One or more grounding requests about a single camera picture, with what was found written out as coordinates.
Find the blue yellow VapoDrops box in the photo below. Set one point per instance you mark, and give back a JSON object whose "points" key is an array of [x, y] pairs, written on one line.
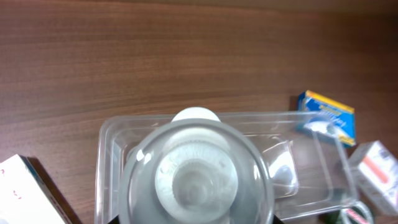
{"points": [[331, 117]]}

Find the white Panadol box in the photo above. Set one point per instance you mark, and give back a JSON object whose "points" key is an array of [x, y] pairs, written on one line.
{"points": [[25, 198]]}

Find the green round-label small box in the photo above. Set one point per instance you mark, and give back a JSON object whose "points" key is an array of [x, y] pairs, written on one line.
{"points": [[359, 213]]}

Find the clear plastic container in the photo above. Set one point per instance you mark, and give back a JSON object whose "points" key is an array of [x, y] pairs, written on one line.
{"points": [[307, 163]]}

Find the white orange medicine box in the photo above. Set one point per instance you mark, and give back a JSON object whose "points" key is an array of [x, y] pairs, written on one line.
{"points": [[374, 169]]}

